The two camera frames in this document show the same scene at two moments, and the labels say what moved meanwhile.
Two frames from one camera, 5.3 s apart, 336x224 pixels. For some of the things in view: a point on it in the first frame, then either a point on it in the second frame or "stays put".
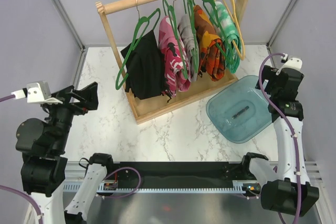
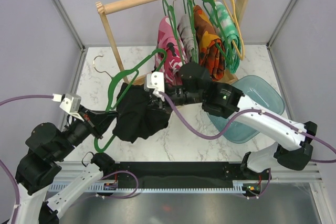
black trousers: (146, 76) to (136, 118)
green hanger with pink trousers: (166, 6) stays put
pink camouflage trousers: (175, 80) stays put
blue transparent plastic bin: (240, 110) stays put
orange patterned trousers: (211, 51) stays put
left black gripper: (88, 97) to (98, 121)
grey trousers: (186, 39) stays put
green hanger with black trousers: (125, 74) to (108, 88)
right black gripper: (270, 74) to (157, 103)
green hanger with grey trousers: (188, 32) stays put
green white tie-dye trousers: (224, 26) stays put
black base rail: (153, 174) stays put
